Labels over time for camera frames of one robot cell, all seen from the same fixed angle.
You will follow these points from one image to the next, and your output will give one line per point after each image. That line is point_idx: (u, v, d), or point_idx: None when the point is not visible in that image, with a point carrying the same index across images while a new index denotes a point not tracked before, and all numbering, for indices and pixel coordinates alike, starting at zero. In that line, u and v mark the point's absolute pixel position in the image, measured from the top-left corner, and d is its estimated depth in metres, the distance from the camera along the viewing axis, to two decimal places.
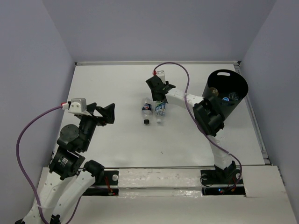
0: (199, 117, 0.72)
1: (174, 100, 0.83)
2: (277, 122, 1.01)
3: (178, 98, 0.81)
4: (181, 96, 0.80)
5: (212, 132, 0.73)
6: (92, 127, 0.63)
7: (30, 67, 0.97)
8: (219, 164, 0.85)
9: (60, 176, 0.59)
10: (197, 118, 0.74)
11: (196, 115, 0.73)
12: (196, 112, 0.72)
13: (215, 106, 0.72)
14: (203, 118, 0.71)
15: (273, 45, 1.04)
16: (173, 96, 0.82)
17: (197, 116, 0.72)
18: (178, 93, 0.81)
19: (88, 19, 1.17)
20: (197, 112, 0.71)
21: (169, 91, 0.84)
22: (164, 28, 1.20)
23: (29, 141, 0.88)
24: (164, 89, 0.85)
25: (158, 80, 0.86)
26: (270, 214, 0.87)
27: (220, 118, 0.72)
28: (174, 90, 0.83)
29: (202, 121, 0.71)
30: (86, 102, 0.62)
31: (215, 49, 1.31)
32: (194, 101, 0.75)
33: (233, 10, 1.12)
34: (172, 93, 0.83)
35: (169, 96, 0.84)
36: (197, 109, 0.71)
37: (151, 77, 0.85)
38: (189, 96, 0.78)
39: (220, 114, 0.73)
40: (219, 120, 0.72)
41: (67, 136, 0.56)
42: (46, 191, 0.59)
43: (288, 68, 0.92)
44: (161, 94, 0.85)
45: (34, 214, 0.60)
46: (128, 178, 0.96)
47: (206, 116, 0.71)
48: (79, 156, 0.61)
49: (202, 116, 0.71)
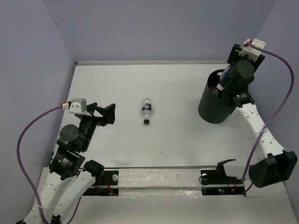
0: (262, 169, 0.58)
1: (243, 119, 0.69)
2: (276, 122, 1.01)
3: (251, 126, 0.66)
4: (257, 129, 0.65)
5: (263, 186, 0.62)
6: (92, 127, 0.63)
7: (31, 67, 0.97)
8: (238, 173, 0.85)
9: (60, 176, 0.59)
10: (258, 167, 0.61)
11: (261, 166, 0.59)
12: (264, 165, 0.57)
13: (291, 168, 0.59)
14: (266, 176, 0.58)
15: (273, 46, 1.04)
16: (245, 118, 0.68)
17: (261, 167, 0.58)
18: (255, 120, 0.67)
19: (88, 18, 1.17)
20: (267, 167, 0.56)
21: (245, 106, 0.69)
22: (165, 27, 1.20)
23: (29, 141, 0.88)
24: (237, 97, 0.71)
25: (245, 83, 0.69)
26: (270, 214, 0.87)
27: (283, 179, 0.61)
28: (250, 108, 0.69)
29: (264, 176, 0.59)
30: (86, 102, 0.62)
31: (215, 49, 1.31)
32: (269, 148, 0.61)
33: (233, 9, 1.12)
34: (246, 112, 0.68)
35: (240, 113, 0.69)
36: (268, 163, 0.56)
37: (248, 78, 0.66)
38: (266, 136, 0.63)
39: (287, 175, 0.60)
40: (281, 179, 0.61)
41: (67, 136, 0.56)
42: (46, 192, 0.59)
43: (289, 67, 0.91)
44: (230, 98, 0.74)
45: (35, 214, 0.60)
46: (128, 178, 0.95)
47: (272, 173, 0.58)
48: (79, 156, 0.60)
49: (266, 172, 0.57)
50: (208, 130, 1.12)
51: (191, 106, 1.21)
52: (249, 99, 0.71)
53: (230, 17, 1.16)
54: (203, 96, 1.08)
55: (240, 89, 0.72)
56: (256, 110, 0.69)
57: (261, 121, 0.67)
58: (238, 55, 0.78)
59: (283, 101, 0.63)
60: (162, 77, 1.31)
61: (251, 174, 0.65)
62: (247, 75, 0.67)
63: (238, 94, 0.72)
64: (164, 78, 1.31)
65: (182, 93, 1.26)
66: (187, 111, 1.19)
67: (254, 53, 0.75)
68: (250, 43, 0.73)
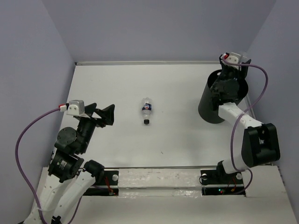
0: (247, 141, 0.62)
1: (226, 114, 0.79)
2: (276, 122, 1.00)
3: (231, 114, 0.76)
4: (236, 114, 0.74)
5: (255, 164, 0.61)
6: (90, 129, 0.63)
7: (30, 69, 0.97)
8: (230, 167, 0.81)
9: (59, 178, 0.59)
10: (245, 144, 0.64)
11: (245, 139, 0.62)
12: (246, 136, 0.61)
13: (275, 140, 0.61)
14: (253, 147, 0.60)
15: (274, 45, 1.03)
16: (226, 111, 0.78)
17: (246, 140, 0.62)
18: (233, 109, 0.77)
19: (87, 18, 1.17)
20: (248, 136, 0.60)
21: (225, 105, 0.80)
22: (165, 27, 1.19)
23: (29, 142, 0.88)
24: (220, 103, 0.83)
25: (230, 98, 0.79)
26: (270, 214, 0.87)
27: (274, 156, 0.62)
28: (230, 105, 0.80)
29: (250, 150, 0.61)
30: (83, 104, 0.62)
31: (216, 48, 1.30)
32: (248, 124, 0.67)
33: (233, 8, 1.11)
34: (227, 108, 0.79)
35: (222, 109, 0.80)
36: (248, 132, 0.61)
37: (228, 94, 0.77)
38: (245, 117, 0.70)
39: (275, 150, 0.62)
40: (271, 155, 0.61)
41: (64, 139, 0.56)
42: (45, 194, 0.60)
43: (290, 66, 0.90)
44: (215, 104, 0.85)
45: (35, 216, 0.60)
46: (128, 178, 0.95)
47: (257, 144, 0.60)
48: (77, 158, 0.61)
49: (252, 143, 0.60)
50: (208, 130, 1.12)
51: (191, 106, 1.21)
52: (231, 102, 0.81)
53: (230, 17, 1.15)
54: (203, 96, 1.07)
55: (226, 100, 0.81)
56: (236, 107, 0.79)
57: (240, 110, 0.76)
58: (225, 66, 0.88)
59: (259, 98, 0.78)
60: (162, 77, 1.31)
61: (244, 159, 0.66)
62: (232, 94, 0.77)
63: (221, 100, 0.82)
64: (164, 78, 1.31)
65: (182, 93, 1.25)
66: (187, 111, 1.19)
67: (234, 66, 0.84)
68: (225, 58, 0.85)
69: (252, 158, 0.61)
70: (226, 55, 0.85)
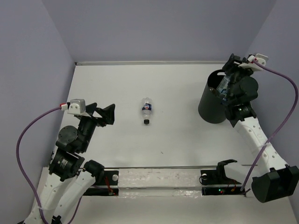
0: (263, 181, 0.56)
1: (245, 133, 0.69)
2: (277, 122, 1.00)
3: (252, 139, 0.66)
4: (259, 143, 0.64)
5: (265, 202, 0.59)
6: (91, 128, 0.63)
7: (31, 68, 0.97)
8: (236, 177, 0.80)
9: (60, 177, 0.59)
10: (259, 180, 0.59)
11: (263, 179, 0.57)
12: (266, 178, 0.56)
13: (295, 184, 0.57)
14: (269, 190, 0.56)
15: (274, 45, 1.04)
16: (246, 132, 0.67)
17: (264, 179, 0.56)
18: (256, 133, 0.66)
19: (88, 18, 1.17)
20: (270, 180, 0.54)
21: (246, 119, 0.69)
22: (164, 27, 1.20)
23: (29, 141, 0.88)
24: (239, 112, 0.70)
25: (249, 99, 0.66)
26: (270, 215, 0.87)
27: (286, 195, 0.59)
28: (252, 122, 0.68)
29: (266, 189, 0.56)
30: (85, 103, 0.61)
31: (216, 49, 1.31)
32: None
33: (233, 9, 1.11)
34: (248, 126, 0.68)
35: (241, 126, 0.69)
36: (269, 176, 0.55)
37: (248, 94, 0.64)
38: (268, 150, 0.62)
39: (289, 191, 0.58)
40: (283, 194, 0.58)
41: (66, 137, 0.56)
42: (46, 193, 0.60)
43: (290, 66, 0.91)
44: (232, 112, 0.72)
45: (36, 216, 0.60)
46: (128, 178, 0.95)
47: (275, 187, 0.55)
48: (78, 157, 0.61)
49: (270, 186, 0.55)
50: (208, 130, 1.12)
51: (191, 107, 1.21)
52: (252, 115, 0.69)
53: (230, 17, 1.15)
54: (204, 96, 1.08)
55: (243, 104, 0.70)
56: (258, 124, 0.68)
57: (264, 135, 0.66)
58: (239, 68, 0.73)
59: (286, 117, 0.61)
60: (162, 77, 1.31)
61: (253, 187, 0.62)
62: (251, 93, 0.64)
63: (240, 108, 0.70)
64: (164, 79, 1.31)
65: (182, 93, 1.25)
66: (188, 111, 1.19)
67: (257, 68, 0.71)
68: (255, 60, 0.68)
69: (265, 197, 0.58)
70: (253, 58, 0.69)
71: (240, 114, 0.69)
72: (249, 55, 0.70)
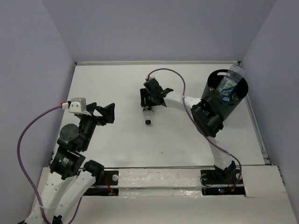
0: (196, 118, 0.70)
1: (172, 102, 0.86)
2: (277, 122, 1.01)
3: (176, 100, 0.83)
4: (179, 100, 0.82)
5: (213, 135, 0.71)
6: (92, 126, 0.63)
7: (30, 67, 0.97)
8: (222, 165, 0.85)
9: (61, 175, 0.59)
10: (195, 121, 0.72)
11: (195, 117, 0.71)
12: (193, 114, 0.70)
13: (214, 107, 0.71)
14: (202, 120, 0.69)
15: (273, 45, 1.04)
16: (171, 100, 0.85)
17: (195, 118, 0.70)
18: (177, 96, 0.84)
19: (87, 18, 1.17)
20: (196, 114, 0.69)
21: (167, 94, 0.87)
22: (164, 28, 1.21)
23: (30, 141, 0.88)
24: (162, 93, 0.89)
25: (154, 82, 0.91)
26: (270, 214, 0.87)
27: (219, 119, 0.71)
28: (171, 93, 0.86)
29: (201, 122, 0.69)
30: (86, 102, 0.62)
31: (216, 49, 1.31)
32: (192, 103, 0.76)
33: (232, 9, 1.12)
34: (170, 96, 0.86)
35: (167, 99, 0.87)
36: (193, 110, 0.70)
37: (149, 81, 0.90)
38: (187, 99, 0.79)
39: (219, 115, 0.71)
40: (218, 120, 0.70)
41: (67, 135, 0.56)
42: (47, 192, 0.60)
43: (289, 66, 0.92)
44: (159, 99, 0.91)
45: (37, 215, 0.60)
46: (128, 178, 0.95)
47: (204, 116, 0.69)
48: (79, 155, 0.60)
49: (201, 118, 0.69)
50: None
51: None
52: (170, 91, 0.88)
53: (229, 18, 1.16)
54: (203, 96, 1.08)
55: (158, 90, 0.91)
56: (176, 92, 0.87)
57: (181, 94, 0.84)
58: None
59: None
60: (162, 77, 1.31)
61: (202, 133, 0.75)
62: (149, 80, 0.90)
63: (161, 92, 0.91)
64: (165, 78, 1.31)
65: (182, 92, 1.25)
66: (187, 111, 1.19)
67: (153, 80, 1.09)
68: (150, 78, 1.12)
69: (206, 129, 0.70)
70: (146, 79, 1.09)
71: (163, 94, 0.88)
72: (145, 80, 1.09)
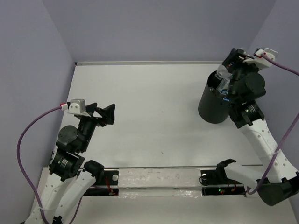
0: (274, 191, 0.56)
1: (252, 138, 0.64)
2: (278, 123, 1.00)
3: (265, 149, 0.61)
4: (270, 151, 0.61)
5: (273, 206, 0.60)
6: (91, 128, 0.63)
7: (31, 68, 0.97)
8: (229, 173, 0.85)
9: (60, 177, 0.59)
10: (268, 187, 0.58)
11: (273, 189, 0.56)
12: (278, 191, 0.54)
13: None
14: (279, 199, 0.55)
15: (274, 45, 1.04)
16: (256, 138, 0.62)
17: (273, 190, 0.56)
18: (266, 140, 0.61)
19: (87, 18, 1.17)
20: (281, 192, 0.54)
21: (255, 122, 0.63)
22: (164, 27, 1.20)
23: (29, 142, 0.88)
24: (247, 112, 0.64)
25: (255, 98, 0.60)
26: (270, 214, 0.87)
27: None
28: (261, 126, 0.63)
29: (275, 199, 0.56)
30: (85, 103, 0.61)
31: (216, 49, 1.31)
32: (282, 172, 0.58)
33: (233, 9, 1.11)
34: (257, 131, 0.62)
35: (250, 131, 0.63)
36: (282, 187, 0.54)
37: (255, 91, 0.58)
38: (279, 158, 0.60)
39: None
40: None
41: (66, 137, 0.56)
42: (46, 193, 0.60)
43: (290, 65, 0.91)
44: (238, 113, 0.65)
45: (37, 216, 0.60)
46: (128, 178, 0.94)
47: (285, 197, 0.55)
48: (78, 156, 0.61)
49: (280, 197, 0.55)
50: (209, 130, 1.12)
51: (191, 107, 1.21)
52: (257, 116, 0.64)
53: (230, 17, 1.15)
54: (203, 96, 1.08)
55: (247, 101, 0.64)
56: (266, 128, 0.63)
57: (274, 142, 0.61)
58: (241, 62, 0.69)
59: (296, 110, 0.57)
60: (162, 77, 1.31)
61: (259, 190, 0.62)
62: (259, 91, 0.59)
63: (246, 108, 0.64)
64: (165, 78, 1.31)
65: (182, 92, 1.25)
66: (188, 111, 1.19)
67: (265, 65, 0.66)
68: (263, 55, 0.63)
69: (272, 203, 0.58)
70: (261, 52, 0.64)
71: (248, 115, 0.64)
72: (258, 49, 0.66)
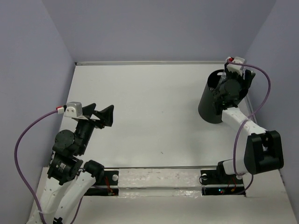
0: (249, 148, 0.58)
1: (229, 119, 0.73)
2: (277, 122, 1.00)
3: (236, 120, 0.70)
4: (239, 119, 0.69)
5: (258, 173, 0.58)
6: (89, 130, 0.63)
7: (30, 69, 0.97)
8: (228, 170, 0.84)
9: (58, 180, 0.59)
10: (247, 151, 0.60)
11: (248, 146, 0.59)
12: (250, 143, 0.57)
13: (280, 149, 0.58)
14: (256, 155, 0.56)
15: (275, 44, 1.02)
16: (230, 116, 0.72)
17: (248, 147, 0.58)
18: (238, 115, 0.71)
19: (87, 19, 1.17)
20: (252, 143, 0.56)
21: (229, 109, 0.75)
22: (165, 27, 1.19)
23: (29, 143, 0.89)
24: (224, 106, 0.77)
25: (232, 98, 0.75)
26: (270, 214, 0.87)
27: (277, 164, 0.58)
28: (234, 109, 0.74)
29: (253, 157, 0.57)
30: (81, 106, 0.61)
31: (217, 48, 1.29)
32: (253, 130, 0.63)
33: (234, 7, 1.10)
34: (231, 112, 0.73)
35: (226, 114, 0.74)
36: (252, 138, 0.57)
37: (231, 92, 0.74)
38: (249, 123, 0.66)
39: (279, 157, 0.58)
40: (275, 164, 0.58)
41: (62, 142, 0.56)
42: (46, 196, 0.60)
43: (290, 64, 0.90)
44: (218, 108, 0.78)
45: (37, 220, 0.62)
46: (128, 178, 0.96)
47: (261, 151, 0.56)
48: (76, 160, 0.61)
49: (255, 150, 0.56)
50: (208, 130, 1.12)
51: (191, 106, 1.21)
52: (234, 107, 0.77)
53: (231, 17, 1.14)
54: (203, 96, 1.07)
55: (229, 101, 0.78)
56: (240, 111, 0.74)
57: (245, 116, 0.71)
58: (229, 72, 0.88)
59: (263, 100, 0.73)
60: (161, 77, 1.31)
61: (245, 164, 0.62)
62: (233, 91, 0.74)
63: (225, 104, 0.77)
64: (164, 79, 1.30)
65: (182, 92, 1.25)
66: (187, 111, 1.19)
67: (237, 69, 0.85)
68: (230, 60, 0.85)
69: (255, 165, 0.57)
70: (231, 58, 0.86)
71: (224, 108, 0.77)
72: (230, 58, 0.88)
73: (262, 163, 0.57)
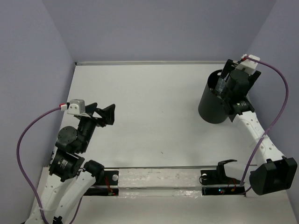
0: (261, 173, 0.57)
1: (242, 127, 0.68)
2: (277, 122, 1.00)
3: (252, 134, 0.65)
4: (257, 135, 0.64)
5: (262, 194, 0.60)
6: (91, 128, 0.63)
7: (31, 68, 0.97)
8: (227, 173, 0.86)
9: (60, 178, 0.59)
10: (257, 172, 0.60)
11: (260, 171, 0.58)
12: (263, 171, 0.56)
13: (291, 176, 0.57)
14: (266, 181, 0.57)
15: (274, 44, 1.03)
16: (244, 126, 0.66)
17: (260, 171, 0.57)
18: (254, 127, 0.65)
19: (88, 19, 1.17)
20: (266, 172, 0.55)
21: (244, 114, 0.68)
22: (164, 28, 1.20)
23: (30, 142, 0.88)
24: (237, 105, 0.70)
25: (242, 88, 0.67)
26: (270, 214, 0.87)
27: (283, 187, 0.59)
28: (250, 115, 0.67)
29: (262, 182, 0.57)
30: (84, 104, 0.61)
31: (217, 48, 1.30)
32: (268, 154, 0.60)
33: (233, 8, 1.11)
34: (246, 119, 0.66)
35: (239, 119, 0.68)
36: (266, 167, 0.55)
37: (239, 81, 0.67)
38: (266, 142, 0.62)
39: (287, 183, 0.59)
40: (281, 187, 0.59)
41: (65, 138, 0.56)
42: (46, 193, 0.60)
43: (289, 65, 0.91)
44: (230, 107, 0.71)
45: (37, 216, 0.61)
46: (128, 178, 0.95)
47: (272, 179, 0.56)
48: (78, 157, 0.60)
49: (266, 178, 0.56)
50: (208, 130, 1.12)
51: (191, 106, 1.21)
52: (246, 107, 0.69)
53: (230, 18, 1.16)
54: (203, 96, 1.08)
55: (239, 97, 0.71)
56: (255, 117, 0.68)
57: (262, 129, 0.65)
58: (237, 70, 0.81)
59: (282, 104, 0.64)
60: (161, 77, 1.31)
61: (252, 180, 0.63)
62: (242, 80, 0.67)
63: (238, 102, 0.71)
64: (164, 79, 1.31)
65: (182, 92, 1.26)
66: (187, 111, 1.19)
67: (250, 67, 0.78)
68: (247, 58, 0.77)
69: (262, 188, 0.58)
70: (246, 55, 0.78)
71: (239, 108, 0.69)
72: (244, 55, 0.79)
73: (269, 187, 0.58)
